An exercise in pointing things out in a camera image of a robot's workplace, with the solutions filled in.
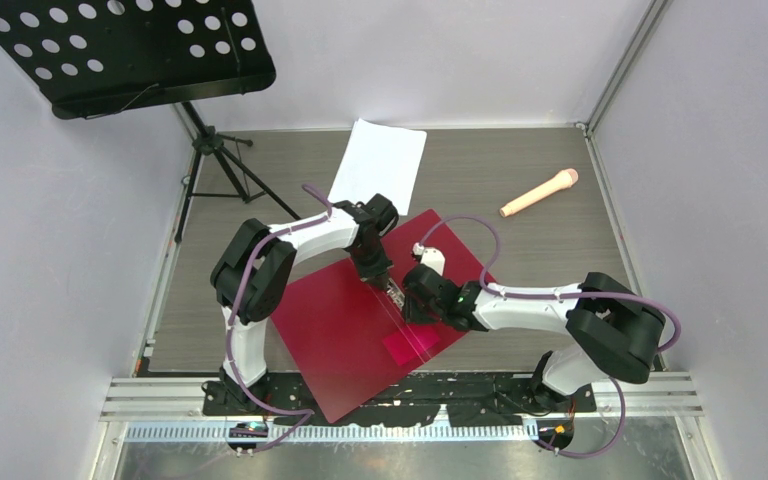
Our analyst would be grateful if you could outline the metal folder clip mechanism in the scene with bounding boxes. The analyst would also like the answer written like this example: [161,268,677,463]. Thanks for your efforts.
[385,279,405,311]

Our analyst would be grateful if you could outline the red plastic folder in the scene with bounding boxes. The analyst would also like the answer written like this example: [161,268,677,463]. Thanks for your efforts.
[271,209,498,425]

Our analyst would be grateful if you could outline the white paper sheets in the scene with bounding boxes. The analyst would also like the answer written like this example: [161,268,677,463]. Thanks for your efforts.
[328,119,427,216]

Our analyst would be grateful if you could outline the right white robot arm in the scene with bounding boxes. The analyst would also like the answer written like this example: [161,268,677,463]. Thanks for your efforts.
[402,265,666,411]

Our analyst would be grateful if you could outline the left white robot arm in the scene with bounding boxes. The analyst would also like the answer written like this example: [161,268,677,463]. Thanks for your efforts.
[210,194,399,414]

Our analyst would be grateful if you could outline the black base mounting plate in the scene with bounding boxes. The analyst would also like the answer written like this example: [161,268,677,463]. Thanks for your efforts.
[201,370,597,429]

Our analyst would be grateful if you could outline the beige toy microphone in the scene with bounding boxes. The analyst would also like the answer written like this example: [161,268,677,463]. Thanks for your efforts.
[499,168,579,218]

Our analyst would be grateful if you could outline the black perforated music stand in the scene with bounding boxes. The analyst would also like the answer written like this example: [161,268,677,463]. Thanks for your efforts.
[0,1,277,246]

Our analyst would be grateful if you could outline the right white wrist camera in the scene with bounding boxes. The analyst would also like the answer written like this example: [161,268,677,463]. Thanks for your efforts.
[411,243,445,275]

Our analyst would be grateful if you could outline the aluminium rail frame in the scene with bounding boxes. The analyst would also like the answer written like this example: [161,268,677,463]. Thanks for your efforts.
[100,372,704,446]

